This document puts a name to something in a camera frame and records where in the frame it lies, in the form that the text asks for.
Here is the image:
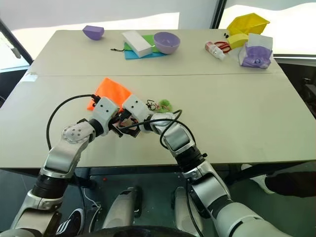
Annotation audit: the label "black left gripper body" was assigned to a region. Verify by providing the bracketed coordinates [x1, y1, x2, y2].
[108, 112, 122, 132]

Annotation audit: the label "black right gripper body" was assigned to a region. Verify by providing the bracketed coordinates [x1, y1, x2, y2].
[123, 111, 142, 139]

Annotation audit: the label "orange fabric pouch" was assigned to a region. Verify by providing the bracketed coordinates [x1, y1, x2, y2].
[86, 77, 133, 114]

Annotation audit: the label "green fuzzy pouch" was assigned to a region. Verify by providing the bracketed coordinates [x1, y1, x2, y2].
[157, 98, 174, 114]

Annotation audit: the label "blue paper sheet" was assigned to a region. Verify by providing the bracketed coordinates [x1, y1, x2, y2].
[124, 47, 169, 61]

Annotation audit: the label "silver left robot leg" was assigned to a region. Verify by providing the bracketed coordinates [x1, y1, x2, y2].
[102, 186, 143, 231]

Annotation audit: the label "silver robot leg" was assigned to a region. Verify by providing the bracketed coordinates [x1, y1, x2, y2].
[172, 186, 206, 237]
[102, 186, 143, 231]

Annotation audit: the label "white rectangular box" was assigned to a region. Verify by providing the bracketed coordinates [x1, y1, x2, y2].
[121, 30, 153, 57]

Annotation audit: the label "purple plastic bowl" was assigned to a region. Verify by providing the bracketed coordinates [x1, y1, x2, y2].
[153, 32, 181, 55]

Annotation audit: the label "purple plastic bin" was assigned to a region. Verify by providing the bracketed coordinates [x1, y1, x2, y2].
[82, 25, 106, 41]

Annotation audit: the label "silver right robot leg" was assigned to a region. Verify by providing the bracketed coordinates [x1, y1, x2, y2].
[172, 186, 206, 237]

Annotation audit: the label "dark rounded robot torso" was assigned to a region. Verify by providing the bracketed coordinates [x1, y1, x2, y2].
[85, 224, 190, 237]

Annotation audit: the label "black white sneaker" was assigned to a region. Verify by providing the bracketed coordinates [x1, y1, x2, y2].
[56, 206, 85, 236]

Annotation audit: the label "white bottle red label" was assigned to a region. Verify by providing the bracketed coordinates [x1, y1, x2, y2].
[204, 41, 227, 61]

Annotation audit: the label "red scissors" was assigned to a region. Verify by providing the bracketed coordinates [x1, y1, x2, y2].
[213, 41, 233, 53]

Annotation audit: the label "clear bag purple contents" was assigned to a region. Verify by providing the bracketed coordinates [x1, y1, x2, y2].
[237, 41, 274, 69]

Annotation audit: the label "large yellow plastic bin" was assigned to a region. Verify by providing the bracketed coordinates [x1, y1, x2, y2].
[226, 12, 271, 36]

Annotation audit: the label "white paper sheet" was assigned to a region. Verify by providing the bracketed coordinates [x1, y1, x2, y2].
[246, 33, 274, 50]

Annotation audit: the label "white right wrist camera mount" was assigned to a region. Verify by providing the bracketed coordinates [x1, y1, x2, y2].
[122, 94, 152, 122]

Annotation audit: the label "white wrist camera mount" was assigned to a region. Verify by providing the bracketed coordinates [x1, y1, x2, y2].
[92, 96, 119, 136]
[122, 94, 152, 122]

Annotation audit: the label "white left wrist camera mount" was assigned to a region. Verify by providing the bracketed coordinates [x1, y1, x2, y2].
[92, 96, 119, 136]

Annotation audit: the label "black drawstring cord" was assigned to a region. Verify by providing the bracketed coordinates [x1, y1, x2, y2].
[145, 99, 160, 112]

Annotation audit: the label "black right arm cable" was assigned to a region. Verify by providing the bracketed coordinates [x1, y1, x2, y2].
[143, 109, 184, 149]

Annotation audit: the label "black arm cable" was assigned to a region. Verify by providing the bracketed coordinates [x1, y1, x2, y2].
[46, 94, 101, 150]
[143, 109, 184, 149]

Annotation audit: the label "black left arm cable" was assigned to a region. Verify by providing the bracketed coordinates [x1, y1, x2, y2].
[46, 94, 101, 150]

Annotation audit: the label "white floor cable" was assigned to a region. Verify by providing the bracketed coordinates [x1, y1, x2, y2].
[82, 187, 102, 233]

